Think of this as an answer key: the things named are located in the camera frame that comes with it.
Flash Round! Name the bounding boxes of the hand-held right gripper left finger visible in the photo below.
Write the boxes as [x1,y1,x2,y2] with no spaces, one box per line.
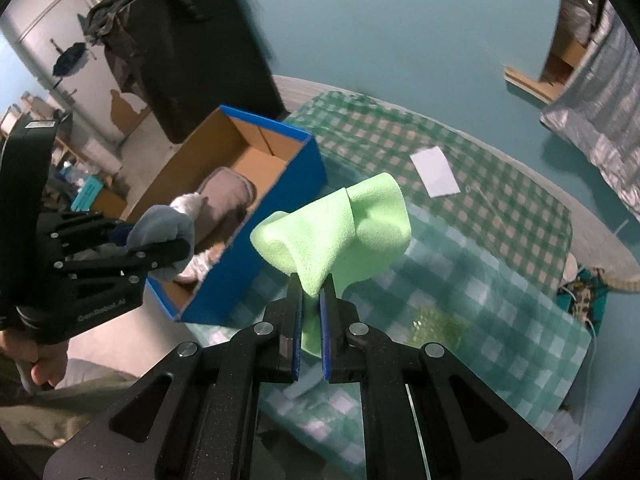
[41,211,135,258]

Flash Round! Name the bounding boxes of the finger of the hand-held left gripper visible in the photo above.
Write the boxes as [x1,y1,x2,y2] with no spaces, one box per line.
[42,272,304,480]
[320,274,573,480]

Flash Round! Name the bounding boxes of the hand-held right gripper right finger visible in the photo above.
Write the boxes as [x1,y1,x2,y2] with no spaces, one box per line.
[55,239,191,282]

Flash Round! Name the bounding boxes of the grey-blue sock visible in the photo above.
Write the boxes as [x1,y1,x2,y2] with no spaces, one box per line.
[126,205,197,282]

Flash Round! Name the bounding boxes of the pink patterned sock roll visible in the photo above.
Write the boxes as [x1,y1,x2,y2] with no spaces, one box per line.
[172,247,226,283]

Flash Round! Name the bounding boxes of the white sock bundle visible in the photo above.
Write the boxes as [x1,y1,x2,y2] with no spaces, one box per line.
[169,192,207,221]

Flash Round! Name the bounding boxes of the blue-edged cardboard box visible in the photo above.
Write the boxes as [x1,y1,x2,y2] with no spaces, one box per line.
[122,105,328,325]

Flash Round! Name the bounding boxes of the grey felt cloth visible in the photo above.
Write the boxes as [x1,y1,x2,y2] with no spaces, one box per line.
[197,167,258,256]

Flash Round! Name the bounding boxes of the light green foam cloth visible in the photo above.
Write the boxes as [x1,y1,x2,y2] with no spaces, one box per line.
[250,172,413,358]

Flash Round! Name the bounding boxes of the person's left hand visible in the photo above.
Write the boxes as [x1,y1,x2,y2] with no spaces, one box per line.
[0,332,68,388]

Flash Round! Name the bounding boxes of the teal carton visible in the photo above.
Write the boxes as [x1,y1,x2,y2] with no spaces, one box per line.
[72,177,103,211]

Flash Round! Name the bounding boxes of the flat cardboard piece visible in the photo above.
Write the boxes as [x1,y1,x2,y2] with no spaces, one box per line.
[92,192,128,221]

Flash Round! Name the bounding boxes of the dark folded umbrella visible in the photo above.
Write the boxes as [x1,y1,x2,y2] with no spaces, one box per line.
[52,42,86,78]

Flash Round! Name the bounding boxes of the white cabinet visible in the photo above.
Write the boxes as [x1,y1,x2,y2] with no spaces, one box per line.
[0,0,121,156]

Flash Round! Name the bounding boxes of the green checked plastic sheet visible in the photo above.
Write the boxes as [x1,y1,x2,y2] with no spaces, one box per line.
[187,199,595,480]

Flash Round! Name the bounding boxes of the person's olive trousers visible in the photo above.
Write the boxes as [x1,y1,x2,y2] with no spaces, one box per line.
[0,360,146,461]

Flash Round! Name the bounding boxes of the white paper sheet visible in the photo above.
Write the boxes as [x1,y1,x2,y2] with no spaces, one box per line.
[410,146,462,198]

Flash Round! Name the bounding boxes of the dark clothes pile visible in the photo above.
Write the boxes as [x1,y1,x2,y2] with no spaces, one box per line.
[82,0,211,61]

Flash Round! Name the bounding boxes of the green checked tablecloth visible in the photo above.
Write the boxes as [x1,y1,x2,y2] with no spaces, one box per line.
[287,91,573,291]

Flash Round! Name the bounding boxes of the crumpled white plastic bag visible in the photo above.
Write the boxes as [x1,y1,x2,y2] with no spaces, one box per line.
[545,410,586,441]

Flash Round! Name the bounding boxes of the patterned bag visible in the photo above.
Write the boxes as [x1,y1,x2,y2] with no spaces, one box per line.
[562,255,608,331]

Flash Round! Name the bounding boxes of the wooden plank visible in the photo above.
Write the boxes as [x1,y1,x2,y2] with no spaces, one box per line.
[504,66,568,106]

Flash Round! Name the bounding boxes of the silver foil curtain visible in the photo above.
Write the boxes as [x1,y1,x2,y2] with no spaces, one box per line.
[540,0,640,211]

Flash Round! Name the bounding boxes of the brown cardboard carton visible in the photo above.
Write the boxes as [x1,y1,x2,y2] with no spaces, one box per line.
[542,40,586,86]

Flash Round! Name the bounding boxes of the beige woven strap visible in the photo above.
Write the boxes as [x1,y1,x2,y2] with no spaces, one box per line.
[595,265,640,293]

